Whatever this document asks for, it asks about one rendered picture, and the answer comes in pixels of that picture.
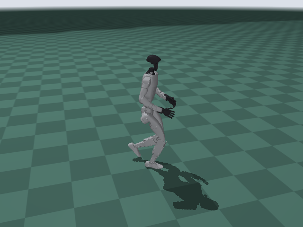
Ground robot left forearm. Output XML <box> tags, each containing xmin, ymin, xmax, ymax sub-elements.
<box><xmin>155</xmin><ymin>88</ymin><xmax>166</xmax><ymax>100</ymax></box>

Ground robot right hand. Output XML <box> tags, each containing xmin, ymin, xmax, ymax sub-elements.
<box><xmin>158</xmin><ymin>107</ymin><xmax>175</xmax><ymax>119</ymax></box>

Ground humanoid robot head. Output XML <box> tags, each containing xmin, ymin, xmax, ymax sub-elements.
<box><xmin>146</xmin><ymin>55</ymin><xmax>161</xmax><ymax>75</ymax></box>

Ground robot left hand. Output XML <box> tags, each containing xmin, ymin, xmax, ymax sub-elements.
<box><xmin>164</xmin><ymin>94</ymin><xmax>176</xmax><ymax>108</ymax></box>

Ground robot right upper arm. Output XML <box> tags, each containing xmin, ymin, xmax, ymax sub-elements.
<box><xmin>139</xmin><ymin>77</ymin><xmax>151</xmax><ymax>104</ymax></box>

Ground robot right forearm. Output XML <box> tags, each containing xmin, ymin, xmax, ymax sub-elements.
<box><xmin>141</xmin><ymin>97</ymin><xmax>162</xmax><ymax>112</ymax></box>

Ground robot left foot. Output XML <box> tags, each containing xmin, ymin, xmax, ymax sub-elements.
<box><xmin>128</xmin><ymin>143</ymin><xmax>141</xmax><ymax>157</ymax></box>

